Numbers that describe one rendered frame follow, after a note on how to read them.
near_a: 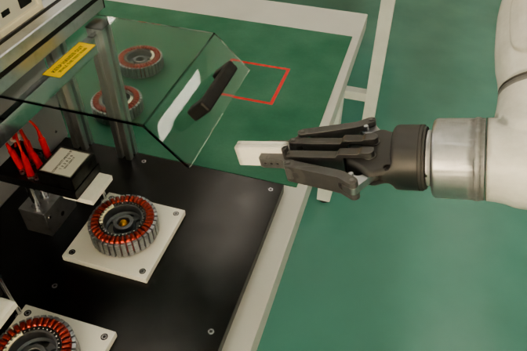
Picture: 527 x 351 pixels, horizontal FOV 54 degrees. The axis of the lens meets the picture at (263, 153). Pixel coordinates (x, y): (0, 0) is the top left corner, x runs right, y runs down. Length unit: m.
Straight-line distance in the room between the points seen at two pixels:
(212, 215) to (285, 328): 0.82
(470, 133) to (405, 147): 0.07
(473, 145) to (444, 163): 0.03
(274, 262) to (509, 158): 0.46
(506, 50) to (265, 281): 0.49
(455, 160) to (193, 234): 0.49
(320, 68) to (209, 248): 0.63
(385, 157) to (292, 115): 0.59
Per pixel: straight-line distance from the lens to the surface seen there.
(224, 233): 0.90
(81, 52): 0.82
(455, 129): 0.58
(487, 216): 2.12
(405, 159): 0.58
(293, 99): 1.22
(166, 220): 0.92
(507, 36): 0.64
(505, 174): 0.56
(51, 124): 1.11
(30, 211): 0.94
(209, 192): 0.97
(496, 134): 0.57
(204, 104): 0.68
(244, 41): 1.45
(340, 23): 1.55
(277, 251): 0.90
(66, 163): 0.85
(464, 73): 2.88
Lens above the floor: 1.46
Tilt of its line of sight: 42 degrees down
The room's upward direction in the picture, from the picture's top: straight up
